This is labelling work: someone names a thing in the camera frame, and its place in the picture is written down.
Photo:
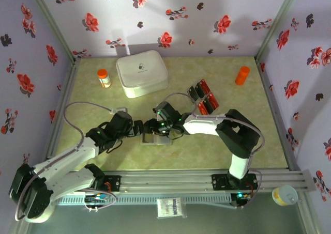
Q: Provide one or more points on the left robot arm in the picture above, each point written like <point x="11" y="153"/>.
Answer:
<point x="69" y="156"/>

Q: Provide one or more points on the aluminium front rail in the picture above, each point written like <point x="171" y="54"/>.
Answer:
<point x="165" y="179"/>

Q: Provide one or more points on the white zip case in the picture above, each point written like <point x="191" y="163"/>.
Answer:
<point x="141" y="71"/>

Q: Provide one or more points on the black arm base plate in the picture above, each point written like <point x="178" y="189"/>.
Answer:
<point x="219" y="182"/>
<point x="113" y="183"/>

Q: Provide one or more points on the yellow tub with white lid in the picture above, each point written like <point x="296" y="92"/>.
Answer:
<point x="284" y="195"/>

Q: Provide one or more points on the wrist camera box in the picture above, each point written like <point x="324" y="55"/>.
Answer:
<point x="124" y="109"/>
<point x="165" y="108"/>

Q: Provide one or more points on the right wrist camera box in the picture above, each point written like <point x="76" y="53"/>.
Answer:
<point x="165" y="108"/>

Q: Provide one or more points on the aluminium frame post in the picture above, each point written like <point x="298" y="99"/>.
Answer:
<point x="51" y="22"/>
<point x="278" y="22"/>

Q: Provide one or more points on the green card holder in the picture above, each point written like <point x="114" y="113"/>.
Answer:
<point x="163" y="141"/>

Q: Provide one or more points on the aluminium side rail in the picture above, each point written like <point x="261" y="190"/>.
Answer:
<point x="67" y="89"/>
<point x="264" y="79"/>

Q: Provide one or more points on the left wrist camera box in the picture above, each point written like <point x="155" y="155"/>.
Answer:
<point x="124" y="109"/>

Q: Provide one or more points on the orange labelled pill bottle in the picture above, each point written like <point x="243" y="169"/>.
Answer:
<point x="104" y="80"/>

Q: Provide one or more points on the plain orange pill bottle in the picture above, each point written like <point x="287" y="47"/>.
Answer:
<point x="242" y="76"/>

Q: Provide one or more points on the red VIP card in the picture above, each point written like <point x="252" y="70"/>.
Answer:
<point x="213" y="102"/>
<point x="202" y="109"/>
<point x="205" y="85"/>

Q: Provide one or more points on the clear bag with paper label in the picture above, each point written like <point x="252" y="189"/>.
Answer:
<point x="172" y="207"/>

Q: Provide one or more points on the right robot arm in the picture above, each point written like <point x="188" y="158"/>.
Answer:
<point x="204" y="124"/>

